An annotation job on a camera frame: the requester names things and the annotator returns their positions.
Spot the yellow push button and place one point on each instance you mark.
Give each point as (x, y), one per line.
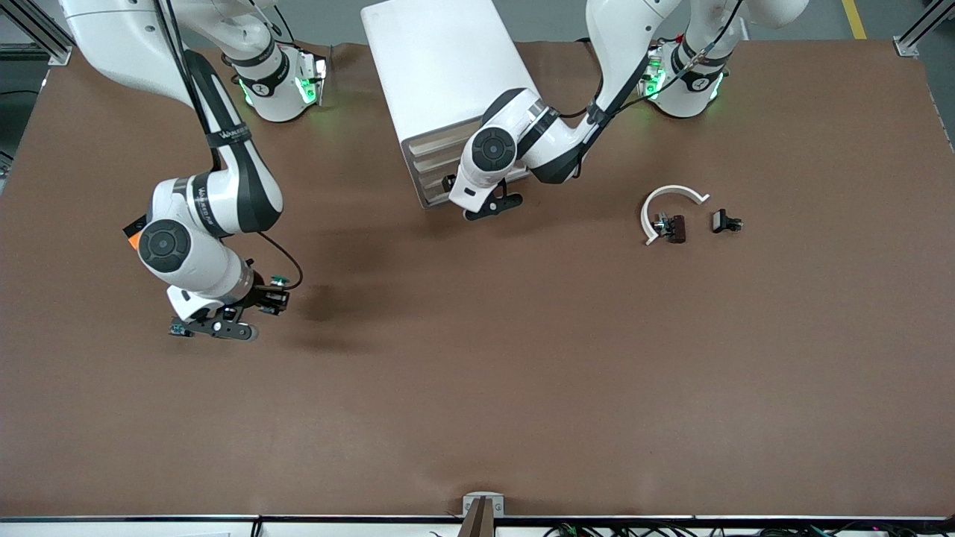
(176, 328)

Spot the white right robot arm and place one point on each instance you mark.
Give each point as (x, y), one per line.
(224, 194)

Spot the white table edge rail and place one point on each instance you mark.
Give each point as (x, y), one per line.
(149, 528)

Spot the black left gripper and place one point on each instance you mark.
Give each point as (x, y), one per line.
(446, 183)

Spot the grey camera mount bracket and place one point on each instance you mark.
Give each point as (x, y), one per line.
(483, 514)

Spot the aluminium frame profile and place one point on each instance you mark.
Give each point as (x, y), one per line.
(45, 37)
(912, 39)

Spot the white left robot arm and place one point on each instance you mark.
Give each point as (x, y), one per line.
(627, 45)

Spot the white curved pipe clamp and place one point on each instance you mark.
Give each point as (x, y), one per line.
(647, 216)

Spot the brown table mat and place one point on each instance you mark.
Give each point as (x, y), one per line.
(477, 410)

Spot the orange black button box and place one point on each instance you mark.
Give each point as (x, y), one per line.
(131, 237)

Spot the brown block with metal clip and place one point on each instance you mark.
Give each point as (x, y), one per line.
(676, 228)

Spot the small black white clip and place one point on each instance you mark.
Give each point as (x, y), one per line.
(722, 221)

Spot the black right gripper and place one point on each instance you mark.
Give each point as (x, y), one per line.
(260, 293)

